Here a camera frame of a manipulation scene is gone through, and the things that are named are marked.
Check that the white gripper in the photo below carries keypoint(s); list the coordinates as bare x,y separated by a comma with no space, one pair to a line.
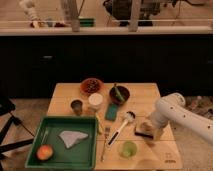
159,122

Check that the wooden blackboard eraser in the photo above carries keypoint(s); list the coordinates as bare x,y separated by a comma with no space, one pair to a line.
144,129

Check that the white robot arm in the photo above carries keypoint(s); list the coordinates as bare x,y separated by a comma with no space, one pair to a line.
172,108

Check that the green translucent cup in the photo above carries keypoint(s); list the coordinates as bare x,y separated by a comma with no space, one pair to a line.
128,149

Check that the white paper cup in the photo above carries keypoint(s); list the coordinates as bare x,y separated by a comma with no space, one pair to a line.
95,101

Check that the dark metal cup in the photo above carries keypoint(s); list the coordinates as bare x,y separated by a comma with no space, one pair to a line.
76,106

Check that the white black dish brush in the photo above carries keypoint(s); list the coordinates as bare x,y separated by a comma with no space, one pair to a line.
129,117

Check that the silver fork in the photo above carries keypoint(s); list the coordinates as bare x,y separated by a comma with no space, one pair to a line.
106,134

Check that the green sponge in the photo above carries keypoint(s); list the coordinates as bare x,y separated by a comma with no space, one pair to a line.
111,112

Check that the dark maroon bowl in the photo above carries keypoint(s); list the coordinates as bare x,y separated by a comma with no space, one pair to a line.
124,92

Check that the green plastic tray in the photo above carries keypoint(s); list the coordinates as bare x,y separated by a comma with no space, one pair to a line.
80,157

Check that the red bowl with snacks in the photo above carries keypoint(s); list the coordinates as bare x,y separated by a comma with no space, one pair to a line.
91,85

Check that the grey folded cloth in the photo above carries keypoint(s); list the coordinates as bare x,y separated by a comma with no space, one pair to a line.
71,138

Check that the red yellow apple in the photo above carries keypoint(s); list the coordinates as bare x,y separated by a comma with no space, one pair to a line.
44,152

